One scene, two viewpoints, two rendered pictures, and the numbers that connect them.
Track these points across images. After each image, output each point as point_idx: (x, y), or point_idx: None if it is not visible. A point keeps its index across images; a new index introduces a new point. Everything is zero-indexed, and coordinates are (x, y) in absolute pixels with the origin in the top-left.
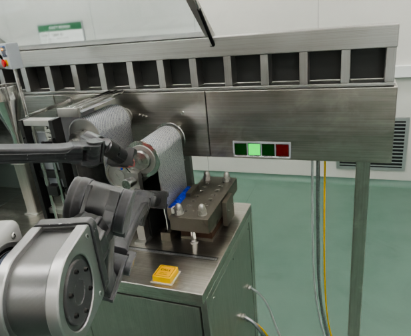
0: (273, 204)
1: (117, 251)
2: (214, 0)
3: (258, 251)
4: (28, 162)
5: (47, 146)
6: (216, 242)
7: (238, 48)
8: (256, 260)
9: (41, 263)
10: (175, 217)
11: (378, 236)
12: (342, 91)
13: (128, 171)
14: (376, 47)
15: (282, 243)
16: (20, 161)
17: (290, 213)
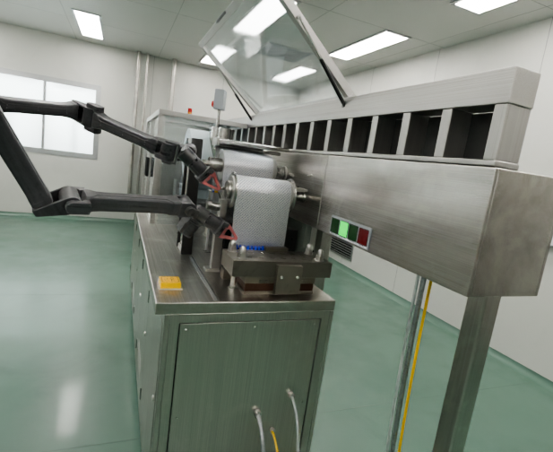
0: (519, 412)
1: (84, 197)
2: (550, 142)
3: (430, 434)
4: (123, 137)
5: (140, 132)
6: (244, 296)
7: (358, 108)
8: (417, 439)
9: None
10: (224, 250)
11: None
12: (431, 168)
13: (220, 196)
14: (480, 103)
15: (473, 450)
16: (118, 134)
17: (530, 435)
